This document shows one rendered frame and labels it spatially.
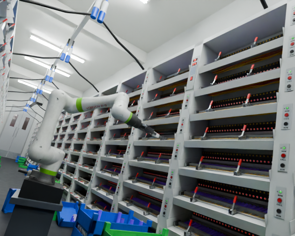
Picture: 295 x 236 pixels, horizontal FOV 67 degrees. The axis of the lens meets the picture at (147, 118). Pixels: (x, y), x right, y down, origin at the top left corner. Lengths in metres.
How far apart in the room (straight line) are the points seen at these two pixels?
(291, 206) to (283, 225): 0.08
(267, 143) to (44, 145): 1.32
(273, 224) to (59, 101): 1.42
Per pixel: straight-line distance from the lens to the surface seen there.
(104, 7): 2.59
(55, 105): 1.68
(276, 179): 1.14
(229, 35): 1.76
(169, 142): 1.68
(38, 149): 1.63
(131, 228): 1.12
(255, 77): 1.38
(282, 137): 1.17
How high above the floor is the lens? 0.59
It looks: 14 degrees up
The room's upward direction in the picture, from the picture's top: 14 degrees clockwise
